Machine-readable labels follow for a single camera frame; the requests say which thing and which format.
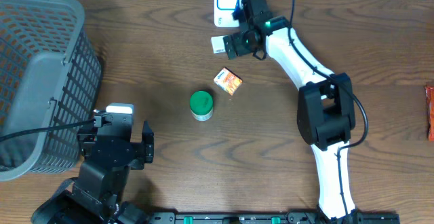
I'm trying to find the white green box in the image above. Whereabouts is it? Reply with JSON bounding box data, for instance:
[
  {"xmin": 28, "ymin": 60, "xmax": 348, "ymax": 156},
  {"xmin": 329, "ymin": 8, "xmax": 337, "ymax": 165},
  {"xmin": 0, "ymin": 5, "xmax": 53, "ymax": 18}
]
[{"xmin": 210, "ymin": 35, "xmax": 226, "ymax": 54}]

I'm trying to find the green lidded jar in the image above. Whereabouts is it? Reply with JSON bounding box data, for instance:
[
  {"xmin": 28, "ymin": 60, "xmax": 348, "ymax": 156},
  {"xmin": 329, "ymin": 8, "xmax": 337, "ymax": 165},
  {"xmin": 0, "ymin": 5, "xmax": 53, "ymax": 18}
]
[{"xmin": 190, "ymin": 91, "xmax": 214, "ymax": 122}]

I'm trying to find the small orange box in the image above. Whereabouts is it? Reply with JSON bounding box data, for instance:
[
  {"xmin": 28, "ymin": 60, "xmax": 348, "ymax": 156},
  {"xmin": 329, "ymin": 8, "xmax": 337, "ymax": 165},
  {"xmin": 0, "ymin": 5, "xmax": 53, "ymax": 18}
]
[{"xmin": 214, "ymin": 67, "xmax": 243, "ymax": 96}]

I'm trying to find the orange snack bar wrapper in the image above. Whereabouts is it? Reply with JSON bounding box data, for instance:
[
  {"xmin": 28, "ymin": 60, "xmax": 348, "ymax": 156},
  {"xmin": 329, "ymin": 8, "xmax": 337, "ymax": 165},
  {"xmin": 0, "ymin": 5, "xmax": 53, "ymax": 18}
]
[{"xmin": 425, "ymin": 85, "xmax": 434, "ymax": 142}]

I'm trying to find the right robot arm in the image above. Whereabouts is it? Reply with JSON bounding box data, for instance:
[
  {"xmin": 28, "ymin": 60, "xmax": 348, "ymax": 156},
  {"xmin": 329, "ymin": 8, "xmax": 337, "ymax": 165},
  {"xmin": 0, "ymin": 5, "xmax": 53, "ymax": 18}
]
[{"xmin": 223, "ymin": 0, "xmax": 362, "ymax": 223}]

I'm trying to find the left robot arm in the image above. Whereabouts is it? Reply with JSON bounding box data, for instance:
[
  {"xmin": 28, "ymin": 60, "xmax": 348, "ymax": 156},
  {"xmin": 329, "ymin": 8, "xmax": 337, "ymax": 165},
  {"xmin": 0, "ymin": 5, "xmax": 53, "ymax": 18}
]
[{"xmin": 31, "ymin": 112, "xmax": 154, "ymax": 223}]

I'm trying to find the white barcode scanner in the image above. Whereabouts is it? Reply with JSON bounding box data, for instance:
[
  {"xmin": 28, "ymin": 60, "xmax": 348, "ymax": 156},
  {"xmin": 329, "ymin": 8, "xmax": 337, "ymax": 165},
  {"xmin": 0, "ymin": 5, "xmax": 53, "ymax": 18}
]
[{"xmin": 214, "ymin": 0, "xmax": 239, "ymax": 28}]

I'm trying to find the grey plastic basket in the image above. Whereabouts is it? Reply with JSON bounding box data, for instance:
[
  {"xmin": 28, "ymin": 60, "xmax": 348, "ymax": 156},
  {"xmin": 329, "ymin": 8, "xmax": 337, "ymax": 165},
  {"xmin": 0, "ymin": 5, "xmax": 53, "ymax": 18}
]
[{"xmin": 1, "ymin": 0, "xmax": 102, "ymax": 181}]

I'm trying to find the right black cable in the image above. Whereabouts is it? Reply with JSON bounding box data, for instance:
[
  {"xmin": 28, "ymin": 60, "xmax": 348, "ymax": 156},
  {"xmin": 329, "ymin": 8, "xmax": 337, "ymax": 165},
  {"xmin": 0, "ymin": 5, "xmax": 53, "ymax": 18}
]
[{"xmin": 237, "ymin": 0, "xmax": 370, "ymax": 218}]

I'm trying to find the black cable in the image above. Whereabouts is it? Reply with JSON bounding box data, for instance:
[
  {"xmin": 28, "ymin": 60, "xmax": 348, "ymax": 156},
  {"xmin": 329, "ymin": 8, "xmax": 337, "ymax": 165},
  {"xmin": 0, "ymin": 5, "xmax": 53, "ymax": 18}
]
[
  {"xmin": 237, "ymin": 0, "xmax": 370, "ymax": 218},
  {"xmin": 0, "ymin": 117, "xmax": 102, "ymax": 143}
]

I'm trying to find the black mounting rail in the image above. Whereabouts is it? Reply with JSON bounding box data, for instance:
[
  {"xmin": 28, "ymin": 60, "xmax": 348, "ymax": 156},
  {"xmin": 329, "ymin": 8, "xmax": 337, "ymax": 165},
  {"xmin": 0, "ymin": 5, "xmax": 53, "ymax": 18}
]
[{"xmin": 149, "ymin": 210, "xmax": 400, "ymax": 224}]

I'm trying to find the left black cable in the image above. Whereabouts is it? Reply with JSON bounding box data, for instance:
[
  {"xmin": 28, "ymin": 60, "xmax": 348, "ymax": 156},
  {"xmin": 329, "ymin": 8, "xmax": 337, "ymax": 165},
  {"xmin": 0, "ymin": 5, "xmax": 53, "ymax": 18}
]
[{"xmin": 0, "ymin": 117, "xmax": 102, "ymax": 143}]

